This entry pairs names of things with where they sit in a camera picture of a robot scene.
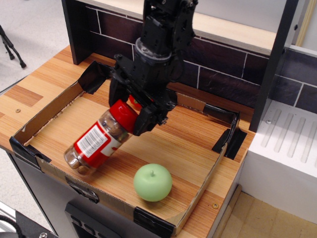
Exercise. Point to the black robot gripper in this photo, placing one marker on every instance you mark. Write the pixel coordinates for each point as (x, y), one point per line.
(147, 83)

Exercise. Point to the red lidded spice bottle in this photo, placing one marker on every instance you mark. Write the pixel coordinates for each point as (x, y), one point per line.
(102, 139)

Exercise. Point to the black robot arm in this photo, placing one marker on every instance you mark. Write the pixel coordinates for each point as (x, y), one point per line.
(167, 31)

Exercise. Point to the red toy tomato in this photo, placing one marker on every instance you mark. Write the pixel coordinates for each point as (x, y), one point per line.
(134, 102)

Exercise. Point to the green toy apple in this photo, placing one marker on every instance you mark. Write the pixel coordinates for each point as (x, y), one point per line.
(152, 182)

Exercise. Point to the brass screw front right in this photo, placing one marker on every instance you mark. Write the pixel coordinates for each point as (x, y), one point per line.
(215, 206)

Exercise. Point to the black tripod leg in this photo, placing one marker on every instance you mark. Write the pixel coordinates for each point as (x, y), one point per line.
(10, 47)

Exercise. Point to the light wooden shelf board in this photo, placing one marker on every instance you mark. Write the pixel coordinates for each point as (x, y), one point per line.
(215, 29)

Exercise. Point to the white sink drainboard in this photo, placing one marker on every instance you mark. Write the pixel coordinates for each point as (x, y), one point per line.
(281, 165)

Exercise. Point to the black shelf post left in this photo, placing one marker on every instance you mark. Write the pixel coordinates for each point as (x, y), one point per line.
(80, 21)

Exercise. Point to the black shelf post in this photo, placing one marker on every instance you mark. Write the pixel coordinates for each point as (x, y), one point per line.
(284, 30)
(80, 21)

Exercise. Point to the black shelf post right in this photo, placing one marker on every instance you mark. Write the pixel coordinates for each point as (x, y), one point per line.
(284, 30)

